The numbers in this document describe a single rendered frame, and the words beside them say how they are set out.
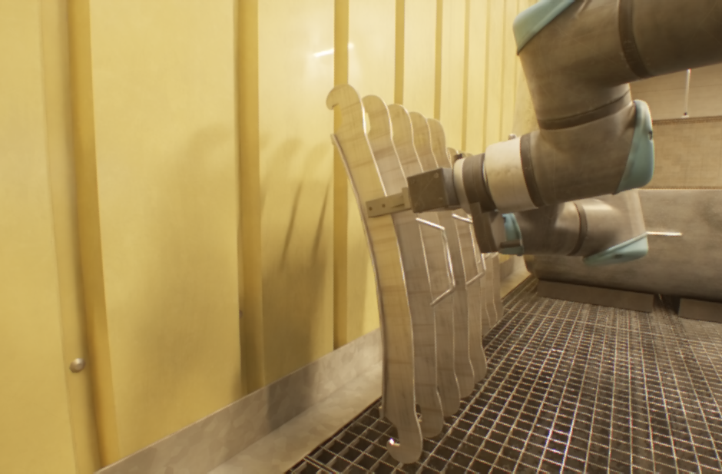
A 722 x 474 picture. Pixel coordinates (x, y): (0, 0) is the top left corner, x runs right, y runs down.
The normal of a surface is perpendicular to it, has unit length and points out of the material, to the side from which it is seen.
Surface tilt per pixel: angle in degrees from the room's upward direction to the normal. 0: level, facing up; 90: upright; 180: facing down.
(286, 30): 90
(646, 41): 128
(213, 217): 90
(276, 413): 90
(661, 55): 150
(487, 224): 90
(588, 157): 117
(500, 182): 103
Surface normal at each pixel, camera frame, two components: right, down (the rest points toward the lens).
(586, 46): -0.77, 0.47
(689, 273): -0.59, 0.34
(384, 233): -0.58, 0.09
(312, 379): 0.82, 0.07
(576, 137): -0.56, 0.55
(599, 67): -0.53, 0.82
